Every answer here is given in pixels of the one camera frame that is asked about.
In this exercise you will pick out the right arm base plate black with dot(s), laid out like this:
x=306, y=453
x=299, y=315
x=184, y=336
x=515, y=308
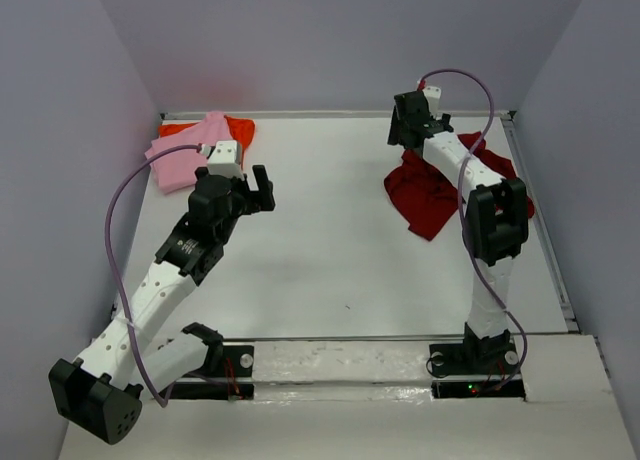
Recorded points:
x=454, y=377

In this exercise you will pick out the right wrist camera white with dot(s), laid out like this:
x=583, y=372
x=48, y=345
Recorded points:
x=432, y=95

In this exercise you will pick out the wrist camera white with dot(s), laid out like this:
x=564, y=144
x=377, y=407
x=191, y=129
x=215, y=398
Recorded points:
x=224, y=158
x=432, y=95

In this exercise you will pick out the pink folded t shirt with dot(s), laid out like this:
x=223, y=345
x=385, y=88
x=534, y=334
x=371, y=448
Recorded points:
x=176, y=171

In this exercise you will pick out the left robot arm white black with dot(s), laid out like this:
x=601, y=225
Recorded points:
x=104, y=388

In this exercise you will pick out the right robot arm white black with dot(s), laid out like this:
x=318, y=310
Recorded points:
x=494, y=214

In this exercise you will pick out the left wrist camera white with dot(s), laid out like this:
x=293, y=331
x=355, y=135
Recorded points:
x=224, y=158

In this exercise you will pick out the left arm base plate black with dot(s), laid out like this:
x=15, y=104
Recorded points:
x=224, y=376

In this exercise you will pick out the orange folded t shirt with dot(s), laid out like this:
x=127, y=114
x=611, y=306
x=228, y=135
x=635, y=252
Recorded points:
x=242, y=132

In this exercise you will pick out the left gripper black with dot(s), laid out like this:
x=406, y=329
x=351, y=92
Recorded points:
x=256, y=195

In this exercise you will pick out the dark red t shirt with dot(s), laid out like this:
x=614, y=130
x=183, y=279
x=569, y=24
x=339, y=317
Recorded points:
x=422, y=194

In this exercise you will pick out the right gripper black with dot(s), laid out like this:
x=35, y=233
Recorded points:
x=401, y=125

